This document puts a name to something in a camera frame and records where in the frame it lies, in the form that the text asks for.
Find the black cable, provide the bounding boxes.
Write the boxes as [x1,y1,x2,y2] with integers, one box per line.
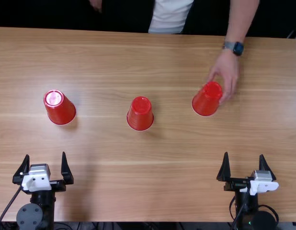
[229,189,251,230]
[0,184,23,223]

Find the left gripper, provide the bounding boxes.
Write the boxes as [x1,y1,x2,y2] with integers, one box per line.
[12,151,74,196]

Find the person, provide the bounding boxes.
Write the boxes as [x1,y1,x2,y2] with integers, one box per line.
[88,0,261,106]

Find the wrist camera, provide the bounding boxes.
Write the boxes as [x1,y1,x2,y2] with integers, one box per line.
[239,170,279,196]
[21,163,52,193]

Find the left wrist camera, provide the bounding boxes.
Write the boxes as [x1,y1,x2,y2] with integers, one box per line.
[21,163,52,193]

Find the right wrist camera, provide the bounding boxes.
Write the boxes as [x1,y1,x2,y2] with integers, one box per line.
[239,170,279,196]

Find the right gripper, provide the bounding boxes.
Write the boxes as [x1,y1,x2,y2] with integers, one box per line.
[216,152,277,192]

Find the red cup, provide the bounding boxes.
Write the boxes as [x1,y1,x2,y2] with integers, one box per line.
[43,89,77,126]
[191,81,223,117]
[126,96,155,132]

